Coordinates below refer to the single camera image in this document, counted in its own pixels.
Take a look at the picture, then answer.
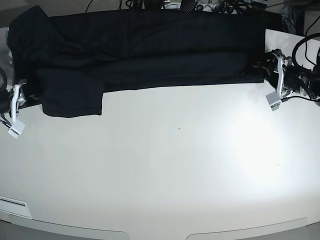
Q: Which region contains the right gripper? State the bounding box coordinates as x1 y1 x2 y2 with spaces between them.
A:
10 84 33 110

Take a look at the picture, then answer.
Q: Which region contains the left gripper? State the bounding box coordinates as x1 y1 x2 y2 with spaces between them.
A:
262 52 300 98

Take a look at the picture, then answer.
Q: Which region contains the black T-shirt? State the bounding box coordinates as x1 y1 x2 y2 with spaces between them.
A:
7 6 266 118

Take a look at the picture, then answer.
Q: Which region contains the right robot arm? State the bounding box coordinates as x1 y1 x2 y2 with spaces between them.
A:
0 68 32 119

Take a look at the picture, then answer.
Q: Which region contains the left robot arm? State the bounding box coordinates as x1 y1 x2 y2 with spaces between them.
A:
255 33 320 111

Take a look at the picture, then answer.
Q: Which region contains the white label plate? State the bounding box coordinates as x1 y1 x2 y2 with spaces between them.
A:
0 196 32 219

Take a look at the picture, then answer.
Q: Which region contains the white power strip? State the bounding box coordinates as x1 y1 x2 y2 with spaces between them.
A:
162 2 238 15

